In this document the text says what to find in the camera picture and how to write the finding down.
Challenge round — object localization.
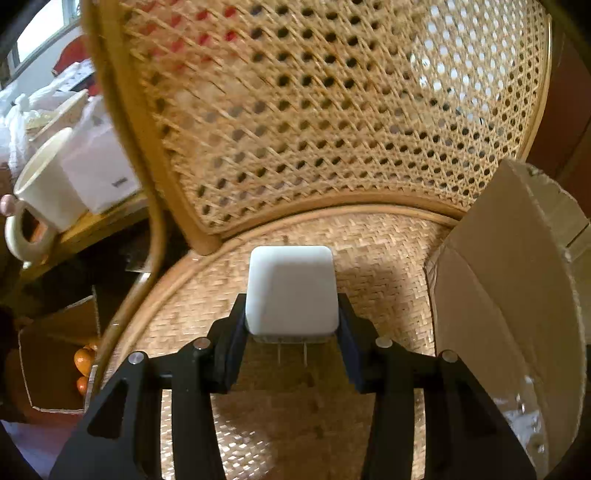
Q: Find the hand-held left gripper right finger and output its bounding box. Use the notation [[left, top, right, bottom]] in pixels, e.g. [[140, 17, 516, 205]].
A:
[[337, 293, 539, 480]]

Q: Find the window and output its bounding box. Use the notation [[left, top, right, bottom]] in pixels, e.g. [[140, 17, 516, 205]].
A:
[[14, 0, 84, 65]]

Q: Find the white mug rear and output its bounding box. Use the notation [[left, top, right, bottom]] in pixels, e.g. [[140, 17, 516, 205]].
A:
[[25, 88, 90, 144]]

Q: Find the pile of oranges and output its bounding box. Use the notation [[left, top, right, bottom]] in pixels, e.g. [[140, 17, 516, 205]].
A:
[[74, 346, 100, 398]]

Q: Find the white tissue carton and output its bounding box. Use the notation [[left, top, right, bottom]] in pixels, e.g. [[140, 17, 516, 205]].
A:
[[60, 95, 141, 215]]

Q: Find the cardboard box with flaps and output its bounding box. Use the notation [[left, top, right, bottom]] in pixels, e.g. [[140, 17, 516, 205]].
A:
[[16, 286, 102, 414]]

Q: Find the rattan cane armchair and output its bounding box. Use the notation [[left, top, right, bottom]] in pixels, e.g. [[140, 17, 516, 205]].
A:
[[81, 0, 555, 480]]

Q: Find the clear plastic bag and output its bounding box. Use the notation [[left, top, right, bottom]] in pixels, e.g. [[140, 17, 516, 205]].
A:
[[0, 85, 47, 171]]

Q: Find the red cloth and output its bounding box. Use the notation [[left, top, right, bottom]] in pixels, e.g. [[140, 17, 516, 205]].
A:
[[52, 34, 95, 75]]

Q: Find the white mug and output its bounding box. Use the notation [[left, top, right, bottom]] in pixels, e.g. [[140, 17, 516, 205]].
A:
[[4, 127, 88, 264], [25, 88, 90, 144]]

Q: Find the wooden side table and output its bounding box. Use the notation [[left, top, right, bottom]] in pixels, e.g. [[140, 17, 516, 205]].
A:
[[18, 194, 153, 282]]

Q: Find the white charger plug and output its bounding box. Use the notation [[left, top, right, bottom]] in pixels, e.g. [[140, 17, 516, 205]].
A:
[[245, 246, 338, 365]]

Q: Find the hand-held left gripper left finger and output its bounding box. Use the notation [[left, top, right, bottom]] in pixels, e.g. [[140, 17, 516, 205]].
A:
[[48, 293, 250, 480]]

